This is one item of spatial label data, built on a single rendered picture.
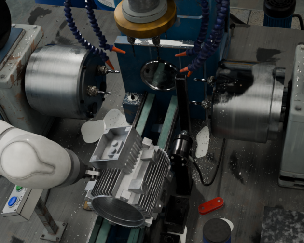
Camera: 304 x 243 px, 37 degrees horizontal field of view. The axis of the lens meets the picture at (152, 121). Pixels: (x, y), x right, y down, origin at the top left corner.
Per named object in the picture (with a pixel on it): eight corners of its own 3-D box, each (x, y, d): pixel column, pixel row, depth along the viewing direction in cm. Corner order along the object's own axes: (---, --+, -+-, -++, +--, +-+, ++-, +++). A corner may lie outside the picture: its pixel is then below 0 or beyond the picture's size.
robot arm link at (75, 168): (37, 142, 100) (49, 145, 106) (29, 183, 99) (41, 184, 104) (75, 147, 98) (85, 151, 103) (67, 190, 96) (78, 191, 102)
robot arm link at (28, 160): (82, 150, 97) (30, 130, 101) (50, 140, 82) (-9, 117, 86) (63, 198, 96) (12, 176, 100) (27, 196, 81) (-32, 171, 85)
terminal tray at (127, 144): (117, 143, 137) (103, 128, 132) (145, 141, 131) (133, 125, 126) (102, 176, 129) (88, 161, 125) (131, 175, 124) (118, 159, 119)
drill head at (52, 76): (34, 75, 180) (12, 25, 161) (121, 85, 171) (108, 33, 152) (6, 124, 165) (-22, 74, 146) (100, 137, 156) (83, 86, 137)
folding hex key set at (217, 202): (220, 198, 148) (220, 195, 147) (225, 206, 146) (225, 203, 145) (196, 209, 147) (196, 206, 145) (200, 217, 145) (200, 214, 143)
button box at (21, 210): (37, 173, 138) (25, 163, 135) (53, 169, 134) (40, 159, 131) (13, 223, 128) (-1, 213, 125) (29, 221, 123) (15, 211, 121)
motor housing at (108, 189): (131, 174, 148) (99, 137, 137) (181, 172, 137) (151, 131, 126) (109, 228, 136) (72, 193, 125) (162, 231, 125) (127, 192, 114)
